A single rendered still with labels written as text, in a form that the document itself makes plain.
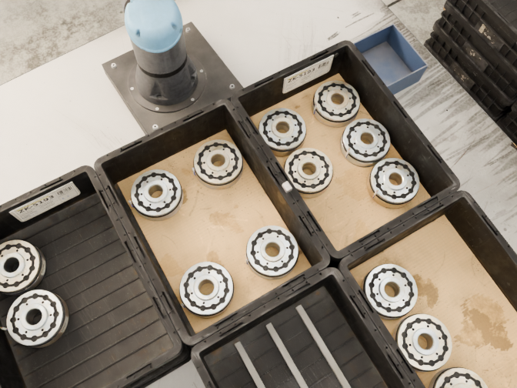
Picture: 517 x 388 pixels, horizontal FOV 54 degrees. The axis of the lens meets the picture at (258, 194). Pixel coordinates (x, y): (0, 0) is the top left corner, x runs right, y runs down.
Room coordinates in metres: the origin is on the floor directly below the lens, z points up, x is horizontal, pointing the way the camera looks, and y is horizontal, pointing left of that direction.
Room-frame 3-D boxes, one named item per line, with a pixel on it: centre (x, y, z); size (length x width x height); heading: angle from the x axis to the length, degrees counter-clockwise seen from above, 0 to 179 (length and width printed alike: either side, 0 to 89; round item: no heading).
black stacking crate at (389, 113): (0.48, -0.16, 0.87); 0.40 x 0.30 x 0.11; 34
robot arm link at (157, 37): (0.72, 0.25, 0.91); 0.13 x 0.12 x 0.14; 20
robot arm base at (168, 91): (0.70, 0.25, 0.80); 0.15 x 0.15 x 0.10
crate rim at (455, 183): (0.48, -0.16, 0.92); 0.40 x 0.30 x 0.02; 34
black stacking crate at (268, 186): (0.31, 0.09, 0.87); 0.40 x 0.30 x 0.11; 34
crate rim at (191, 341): (0.31, 0.09, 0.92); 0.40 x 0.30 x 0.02; 34
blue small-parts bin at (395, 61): (0.79, -0.27, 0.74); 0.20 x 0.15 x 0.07; 125
